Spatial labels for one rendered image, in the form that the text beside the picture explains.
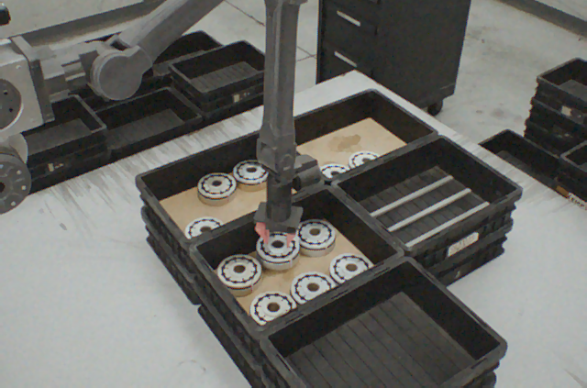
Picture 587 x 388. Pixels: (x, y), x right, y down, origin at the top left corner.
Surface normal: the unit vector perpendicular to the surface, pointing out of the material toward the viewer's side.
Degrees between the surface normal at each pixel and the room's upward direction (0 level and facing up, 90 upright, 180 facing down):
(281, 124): 72
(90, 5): 90
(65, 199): 0
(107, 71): 81
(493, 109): 0
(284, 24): 83
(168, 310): 0
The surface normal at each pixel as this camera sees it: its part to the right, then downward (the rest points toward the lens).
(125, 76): 0.59, 0.36
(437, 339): 0.01, -0.79
